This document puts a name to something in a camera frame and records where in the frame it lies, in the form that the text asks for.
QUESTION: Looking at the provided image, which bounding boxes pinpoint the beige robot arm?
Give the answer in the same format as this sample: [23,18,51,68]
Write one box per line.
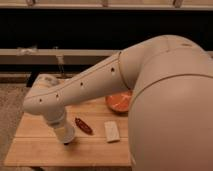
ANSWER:
[23,35,213,171]

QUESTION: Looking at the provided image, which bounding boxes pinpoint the orange bowl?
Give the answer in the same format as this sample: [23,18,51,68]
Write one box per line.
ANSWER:
[105,91,132,113]

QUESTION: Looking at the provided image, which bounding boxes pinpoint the red chili pepper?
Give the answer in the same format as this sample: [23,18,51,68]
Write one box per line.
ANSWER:
[75,118,93,135]

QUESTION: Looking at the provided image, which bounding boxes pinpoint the wooden cutting board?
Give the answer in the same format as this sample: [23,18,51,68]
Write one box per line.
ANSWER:
[4,98,130,167]

